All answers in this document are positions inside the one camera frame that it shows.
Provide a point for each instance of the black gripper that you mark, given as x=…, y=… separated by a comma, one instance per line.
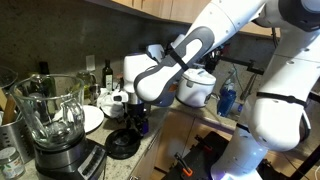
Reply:
x=136, y=118

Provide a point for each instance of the black blender lid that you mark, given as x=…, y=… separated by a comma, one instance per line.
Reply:
x=122, y=143

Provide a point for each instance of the black silver blender base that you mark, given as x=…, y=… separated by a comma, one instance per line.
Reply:
x=83, y=159

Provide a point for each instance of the glass blender jar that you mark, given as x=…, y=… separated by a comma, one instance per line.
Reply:
x=52, y=106

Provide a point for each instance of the white cloth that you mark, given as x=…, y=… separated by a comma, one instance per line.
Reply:
x=112, y=109

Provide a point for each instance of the white plate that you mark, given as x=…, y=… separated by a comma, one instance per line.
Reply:
x=93, y=117

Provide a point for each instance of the dark wine bottle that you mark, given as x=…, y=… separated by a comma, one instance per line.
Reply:
x=107, y=76

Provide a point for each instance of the white rice cooker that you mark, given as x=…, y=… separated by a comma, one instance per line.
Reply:
x=195, y=87

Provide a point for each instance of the blue spray bottle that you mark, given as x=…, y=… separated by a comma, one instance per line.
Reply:
x=227, y=98

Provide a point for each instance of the metal utensil holder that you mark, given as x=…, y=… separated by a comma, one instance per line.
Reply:
x=16, y=134

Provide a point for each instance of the small labelled jar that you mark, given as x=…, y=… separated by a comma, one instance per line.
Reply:
x=11, y=164

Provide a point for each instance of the white wall outlet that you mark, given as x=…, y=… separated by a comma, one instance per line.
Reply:
x=90, y=62

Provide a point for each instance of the black clamp with orange handle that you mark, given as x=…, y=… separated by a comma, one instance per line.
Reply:
x=186, y=170

